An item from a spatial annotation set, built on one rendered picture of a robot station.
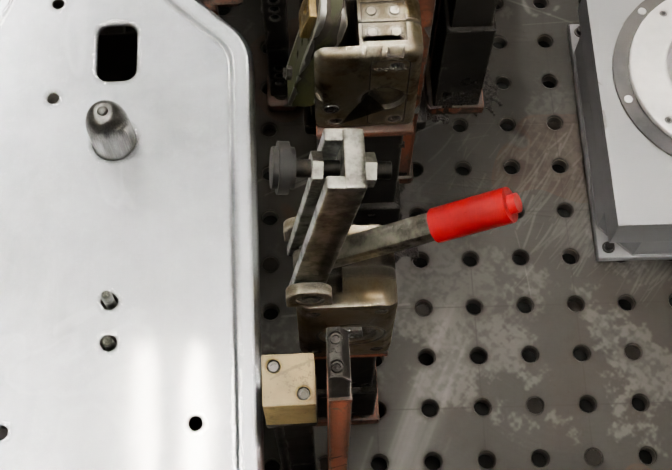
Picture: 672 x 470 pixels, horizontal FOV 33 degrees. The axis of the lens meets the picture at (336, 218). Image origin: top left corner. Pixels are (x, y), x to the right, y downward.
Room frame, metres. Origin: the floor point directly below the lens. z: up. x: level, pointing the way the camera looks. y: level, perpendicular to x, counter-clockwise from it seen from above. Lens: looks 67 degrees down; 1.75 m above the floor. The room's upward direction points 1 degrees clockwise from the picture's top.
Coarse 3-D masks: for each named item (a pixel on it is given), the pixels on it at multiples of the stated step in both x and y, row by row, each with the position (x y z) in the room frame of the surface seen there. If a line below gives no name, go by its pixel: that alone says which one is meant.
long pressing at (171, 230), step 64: (0, 0) 0.50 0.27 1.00; (64, 0) 0.50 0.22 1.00; (128, 0) 0.50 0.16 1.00; (192, 0) 0.50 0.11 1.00; (0, 64) 0.44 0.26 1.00; (64, 64) 0.44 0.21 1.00; (192, 64) 0.44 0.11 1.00; (0, 128) 0.39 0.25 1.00; (64, 128) 0.39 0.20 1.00; (192, 128) 0.39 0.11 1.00; (0, 192) 0.33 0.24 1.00; (64, 192) 0.33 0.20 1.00; (128, 192) 0.33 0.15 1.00; (192, 192) 0.33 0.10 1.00; (256, 192) 0.34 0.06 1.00; (0, 256) 0.28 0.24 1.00; (64, 256) 0.28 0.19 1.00; (128, 256) 0.28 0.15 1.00; (192, 256) 0.28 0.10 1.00; (256, 256) 0.28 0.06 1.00; (0, 320) 0.24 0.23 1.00; (64, 320) 0.24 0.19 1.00; (128, 320) 0.24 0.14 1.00; (192, 320) 0.24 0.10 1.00; (256, 320) 0.24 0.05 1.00; (0, 384) 0.19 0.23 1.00; (64, 384) 0.19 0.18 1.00; (128, 384) 0.19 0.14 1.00; (192, 384) 0.19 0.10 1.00; (256, 384) 0.19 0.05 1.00; (0, 448) 0.15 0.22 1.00; (64, 448) 0.15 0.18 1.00; (128, 448) 0.15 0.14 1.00; (192, 448) 0.15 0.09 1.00; (256, 448) 0.15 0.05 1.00
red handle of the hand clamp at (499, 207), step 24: (504, 192) 0.27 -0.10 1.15; (432, 216) 0.26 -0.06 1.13; (456, 216) 0.26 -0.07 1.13; (480, 216) 0.26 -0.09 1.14; (504, 216) 0.26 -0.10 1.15; (360, 240) 0.26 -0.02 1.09; (384, 240) 0.26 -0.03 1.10; (408, 240) 0.26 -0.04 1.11; (432, 240) 0.26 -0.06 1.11; (336, 264) 0.25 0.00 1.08
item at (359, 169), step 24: (288, 144) 0.27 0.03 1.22; (336, 144) 0.27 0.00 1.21; (360, 144) 0.27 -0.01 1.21; (288, 168) 0.25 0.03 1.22; (312, 168) 0.26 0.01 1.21; (336, 168) 0.26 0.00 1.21; (360, 168) 0.25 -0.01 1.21; (384, 168) 0.26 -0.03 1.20; (288, 192) 0.24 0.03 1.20; (312, 192) 0.27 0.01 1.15; (336, 192) 0.24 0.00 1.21; (360, 192) 0.24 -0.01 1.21; (312, 216) 0.27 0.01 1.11; (336, 216) 0.24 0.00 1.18; (312, 240) 0.24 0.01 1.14; (336, 240) 0.24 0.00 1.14; (312, 264) 0.24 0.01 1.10
